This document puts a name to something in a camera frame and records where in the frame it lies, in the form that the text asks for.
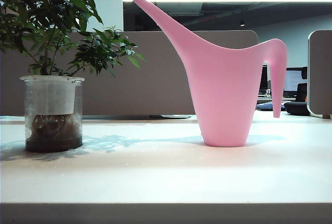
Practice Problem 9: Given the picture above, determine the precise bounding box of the long grey-brown desk divider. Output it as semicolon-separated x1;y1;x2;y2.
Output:
0;29;259;117

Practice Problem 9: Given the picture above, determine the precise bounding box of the white-edged grey desk divider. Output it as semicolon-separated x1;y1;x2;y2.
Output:
307;30;332;119

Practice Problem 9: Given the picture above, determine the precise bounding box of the clear glass plant pot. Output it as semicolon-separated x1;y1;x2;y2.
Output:
19;75;86;153

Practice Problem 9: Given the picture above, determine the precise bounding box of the blue cloth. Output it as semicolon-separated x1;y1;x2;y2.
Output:
256;102;274;111

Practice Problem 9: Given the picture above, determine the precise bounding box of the narrow black computer monitor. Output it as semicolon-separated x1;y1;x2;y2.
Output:
259;64;269;96

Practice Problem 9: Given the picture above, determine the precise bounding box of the black round cushion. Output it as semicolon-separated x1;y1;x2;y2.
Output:
283;100;311;116

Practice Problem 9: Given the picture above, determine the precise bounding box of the pink plastic watering can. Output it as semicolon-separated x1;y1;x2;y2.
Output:
128;0;288;147

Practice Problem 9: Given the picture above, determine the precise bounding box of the green leafy potted plant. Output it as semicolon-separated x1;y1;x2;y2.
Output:
0;0;146;77

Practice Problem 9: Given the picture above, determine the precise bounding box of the computer monitor with wide screen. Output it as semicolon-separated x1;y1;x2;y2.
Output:
284;66;308;98

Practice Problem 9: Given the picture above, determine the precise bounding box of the white inner plant pot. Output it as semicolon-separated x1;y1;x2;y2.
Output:
30;76;76;116

